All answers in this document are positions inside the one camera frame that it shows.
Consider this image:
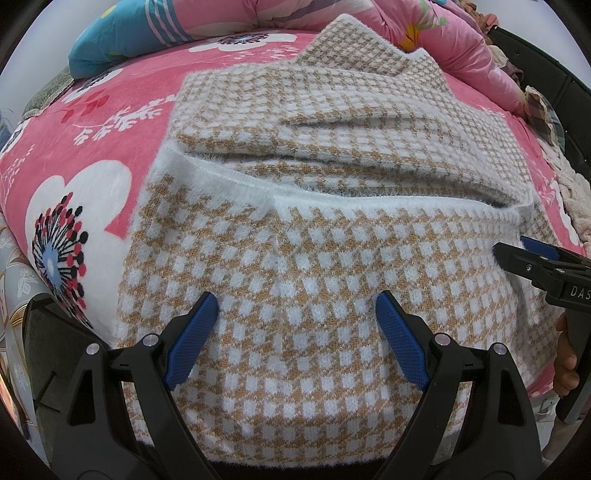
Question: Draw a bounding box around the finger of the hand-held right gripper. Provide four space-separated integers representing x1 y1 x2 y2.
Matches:
519 235 591 267
492 241 591 304

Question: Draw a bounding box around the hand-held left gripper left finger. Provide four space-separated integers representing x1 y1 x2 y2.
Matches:
67 292 219 480

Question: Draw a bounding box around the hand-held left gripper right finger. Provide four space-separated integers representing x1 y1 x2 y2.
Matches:
375 291 529 480

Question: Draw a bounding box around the beige white houndstooth coat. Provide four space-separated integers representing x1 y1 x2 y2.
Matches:
113 14 561 467

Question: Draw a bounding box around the person's right hand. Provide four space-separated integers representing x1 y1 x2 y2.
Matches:
553 314 577 398

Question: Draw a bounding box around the white fluffy blanket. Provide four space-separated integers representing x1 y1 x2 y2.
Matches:
545 143 591 243

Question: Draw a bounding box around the plaid cloth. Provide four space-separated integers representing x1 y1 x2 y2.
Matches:
524 85 563 145

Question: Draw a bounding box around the mauve cloth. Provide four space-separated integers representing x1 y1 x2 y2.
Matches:
501 60 526 87

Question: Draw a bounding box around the black padded headboard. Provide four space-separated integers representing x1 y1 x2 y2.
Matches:
489 23 591 160

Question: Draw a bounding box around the grey floral bed sheet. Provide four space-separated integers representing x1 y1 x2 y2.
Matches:
0 226 51 370

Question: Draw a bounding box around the pink floral quilt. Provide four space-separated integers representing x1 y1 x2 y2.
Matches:
68 0 527 114

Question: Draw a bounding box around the pink floral fleece blanket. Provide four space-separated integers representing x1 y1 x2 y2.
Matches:
0 30 587 333

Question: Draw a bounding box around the brown garment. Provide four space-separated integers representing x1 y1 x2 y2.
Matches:
462 0 500 29

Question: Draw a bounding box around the green patterned cloth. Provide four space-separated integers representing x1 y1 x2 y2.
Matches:
21 69 77 118

